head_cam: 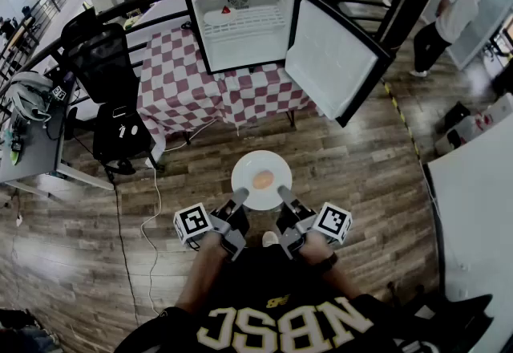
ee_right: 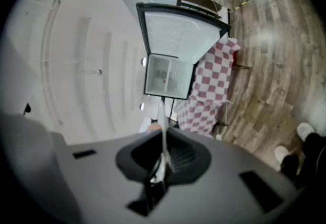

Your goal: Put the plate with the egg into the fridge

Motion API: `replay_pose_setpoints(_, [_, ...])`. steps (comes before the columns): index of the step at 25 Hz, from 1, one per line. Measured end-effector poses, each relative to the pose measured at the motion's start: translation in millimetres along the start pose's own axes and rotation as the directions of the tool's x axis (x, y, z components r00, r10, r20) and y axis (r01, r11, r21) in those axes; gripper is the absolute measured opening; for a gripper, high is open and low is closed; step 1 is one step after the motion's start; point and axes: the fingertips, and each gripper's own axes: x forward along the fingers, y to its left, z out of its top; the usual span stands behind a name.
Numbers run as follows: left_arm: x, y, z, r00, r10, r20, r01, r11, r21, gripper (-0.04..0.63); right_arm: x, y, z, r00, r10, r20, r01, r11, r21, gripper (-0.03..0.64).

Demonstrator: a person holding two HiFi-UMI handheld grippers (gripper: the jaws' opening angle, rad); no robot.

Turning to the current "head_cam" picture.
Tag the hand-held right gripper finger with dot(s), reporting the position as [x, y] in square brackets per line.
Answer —
[287, 195]

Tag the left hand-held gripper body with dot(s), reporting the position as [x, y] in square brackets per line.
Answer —
[192, 223]

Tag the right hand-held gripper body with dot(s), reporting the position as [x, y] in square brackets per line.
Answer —
[332, 223]

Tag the white plate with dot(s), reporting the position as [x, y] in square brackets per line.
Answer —
[214, 18]
[260, 161]

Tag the person's left forearm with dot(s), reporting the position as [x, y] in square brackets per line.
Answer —
[200, 275]

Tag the person's right forearm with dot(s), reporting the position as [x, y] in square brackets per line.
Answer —
[336, 283]

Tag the black wristband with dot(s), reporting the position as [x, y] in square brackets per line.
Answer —
[328, 262]

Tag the white shoe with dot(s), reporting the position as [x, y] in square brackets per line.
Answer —
[269, 239]

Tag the black backpack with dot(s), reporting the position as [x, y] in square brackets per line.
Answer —
[120, 143]

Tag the black printed jersey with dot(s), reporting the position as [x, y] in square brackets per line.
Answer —
[280, 323]

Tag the yellow black hazard tape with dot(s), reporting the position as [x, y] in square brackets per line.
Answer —
[402, 118]

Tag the red white checkered tablecloth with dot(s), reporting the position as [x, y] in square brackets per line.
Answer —
[176, 82]

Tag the white table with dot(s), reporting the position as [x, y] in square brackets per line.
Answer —
[481, 223]

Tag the small black case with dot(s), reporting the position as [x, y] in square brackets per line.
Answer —
[457, 114]

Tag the grey desk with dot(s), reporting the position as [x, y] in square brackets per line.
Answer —
[36, 151]

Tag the idle hand-held gripper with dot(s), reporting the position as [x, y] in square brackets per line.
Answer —
[59, 93]

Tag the white box with red print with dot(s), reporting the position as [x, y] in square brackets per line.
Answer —
[489, 118]

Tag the black office chair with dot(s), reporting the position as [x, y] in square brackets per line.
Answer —
[100, 58]

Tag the blue fabric bag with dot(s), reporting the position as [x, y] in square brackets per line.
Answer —
[24, 335]

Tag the grey white backpack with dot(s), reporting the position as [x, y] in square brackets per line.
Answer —
[28, 94]

